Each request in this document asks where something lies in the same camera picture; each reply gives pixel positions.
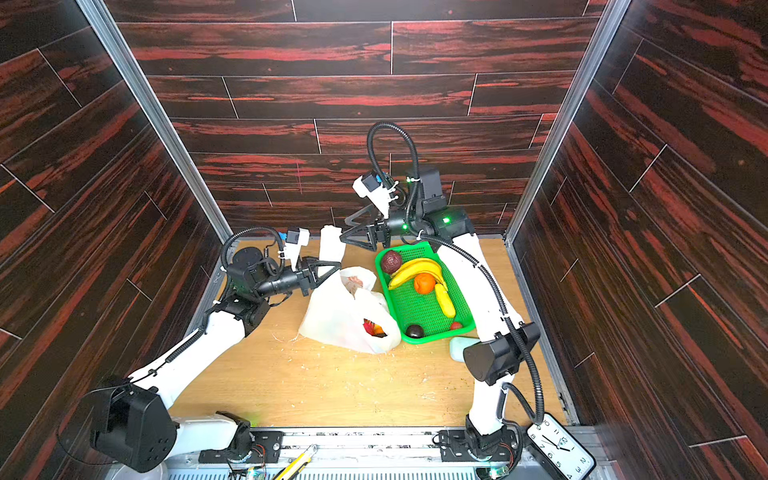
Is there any pale blue object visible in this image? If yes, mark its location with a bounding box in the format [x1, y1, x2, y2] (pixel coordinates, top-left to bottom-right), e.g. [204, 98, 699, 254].
[449, 336, 480, 363]

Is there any black white clock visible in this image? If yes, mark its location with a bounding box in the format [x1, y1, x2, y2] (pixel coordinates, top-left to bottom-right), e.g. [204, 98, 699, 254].
[525, 413, 596, 480]

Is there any dark purple fruit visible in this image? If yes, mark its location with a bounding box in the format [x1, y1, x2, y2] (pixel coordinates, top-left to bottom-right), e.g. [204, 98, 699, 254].
[405, 324, 425, 339]

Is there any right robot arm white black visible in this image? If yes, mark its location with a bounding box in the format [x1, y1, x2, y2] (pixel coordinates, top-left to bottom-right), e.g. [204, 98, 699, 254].
[341, 169, 545, 458]

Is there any small yellow banana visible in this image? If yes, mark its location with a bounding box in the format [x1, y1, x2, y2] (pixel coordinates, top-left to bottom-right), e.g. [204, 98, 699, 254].
[434, 283, 456, 318]

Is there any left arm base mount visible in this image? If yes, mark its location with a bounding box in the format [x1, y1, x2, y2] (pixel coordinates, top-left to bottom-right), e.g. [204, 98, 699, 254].
[198, 411, 285, 465]

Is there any purple passion fruit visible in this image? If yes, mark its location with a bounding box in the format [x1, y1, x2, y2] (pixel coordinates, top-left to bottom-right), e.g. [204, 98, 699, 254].
[379, 250, 404, 275]

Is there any orange tangerine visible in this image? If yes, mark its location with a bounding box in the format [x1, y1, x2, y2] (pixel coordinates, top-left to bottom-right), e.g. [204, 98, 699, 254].
[413, 272, 437, 295]

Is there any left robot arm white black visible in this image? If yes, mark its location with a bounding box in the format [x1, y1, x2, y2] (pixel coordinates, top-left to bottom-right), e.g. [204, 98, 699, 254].
[89, 247, 341, 473]

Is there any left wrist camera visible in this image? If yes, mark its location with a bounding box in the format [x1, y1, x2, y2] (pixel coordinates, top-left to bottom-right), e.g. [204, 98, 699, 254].
[281, 228, 310, 270]

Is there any yellow banana bunch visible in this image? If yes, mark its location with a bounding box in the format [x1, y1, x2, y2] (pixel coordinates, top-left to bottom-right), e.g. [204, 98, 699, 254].
[388, 258, 447, 290]

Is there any white plastic bag orange print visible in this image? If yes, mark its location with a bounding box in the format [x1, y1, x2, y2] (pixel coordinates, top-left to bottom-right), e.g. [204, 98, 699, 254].
[298, 224, 403, 355]

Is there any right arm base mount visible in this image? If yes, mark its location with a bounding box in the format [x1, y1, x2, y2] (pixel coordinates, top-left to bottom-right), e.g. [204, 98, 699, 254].
[432, 426, 518, 463]

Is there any yellow utility knife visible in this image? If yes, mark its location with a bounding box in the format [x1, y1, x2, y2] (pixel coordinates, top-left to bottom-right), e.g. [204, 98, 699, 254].
[274, 444, 319, 480]

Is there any green plastic basket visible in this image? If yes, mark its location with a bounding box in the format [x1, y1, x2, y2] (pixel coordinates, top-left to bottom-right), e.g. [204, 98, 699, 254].
[375, 242, 475, 344]

